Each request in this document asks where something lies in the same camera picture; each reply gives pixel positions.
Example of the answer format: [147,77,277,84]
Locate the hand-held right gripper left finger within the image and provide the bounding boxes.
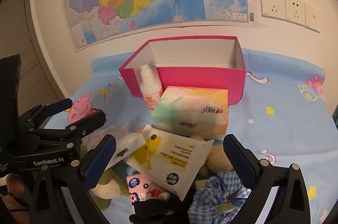
[28,134,117,224]

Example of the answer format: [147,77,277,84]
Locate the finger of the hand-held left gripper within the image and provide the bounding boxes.
[20,98,73,125]
[29,109,107,147]

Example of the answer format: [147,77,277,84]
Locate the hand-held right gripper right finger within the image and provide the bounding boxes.
[222,134,313,224]

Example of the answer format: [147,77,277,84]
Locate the green frog plush toy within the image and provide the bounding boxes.
[90,145,132,199]

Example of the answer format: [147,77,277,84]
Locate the pink floral tissue packet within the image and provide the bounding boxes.
[126,172,171,203]

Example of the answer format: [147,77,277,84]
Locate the white wet wipes packet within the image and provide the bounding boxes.
[124,125,214,202]

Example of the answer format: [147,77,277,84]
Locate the black fabric bow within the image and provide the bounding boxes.
[129,196,172,224]

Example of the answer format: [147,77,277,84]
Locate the pink cardboard box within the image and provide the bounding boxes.
[118,35,247,106]

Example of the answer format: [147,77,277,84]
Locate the person's left hand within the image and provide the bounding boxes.
[5,174,30,214]

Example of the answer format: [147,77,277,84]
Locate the beige plush toy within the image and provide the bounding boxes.
[190,134,235,179]

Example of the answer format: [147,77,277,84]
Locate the clear plastic bag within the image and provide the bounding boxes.
[82,125,147,169]

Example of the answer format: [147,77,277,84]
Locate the blue gingham scrunchie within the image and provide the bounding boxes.
[188,171,251,224]

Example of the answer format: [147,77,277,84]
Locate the blue cartoon printed bed sheet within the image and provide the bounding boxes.
[53,48,338,224]

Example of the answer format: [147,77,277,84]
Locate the white lotion pump bottle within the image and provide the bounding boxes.
[139,64,164,111]

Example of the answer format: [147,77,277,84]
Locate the grey wooden door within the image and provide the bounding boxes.
[0,0,68,114]

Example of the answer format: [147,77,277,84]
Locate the pastel facial tissue pack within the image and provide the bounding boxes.
[150,86,229,141]

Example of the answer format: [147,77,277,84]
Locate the white wall socket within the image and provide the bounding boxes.
[285,0,306,27]
[260,0,286,20]

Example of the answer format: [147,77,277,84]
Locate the white wall switch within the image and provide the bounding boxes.
[305,2,321,33]

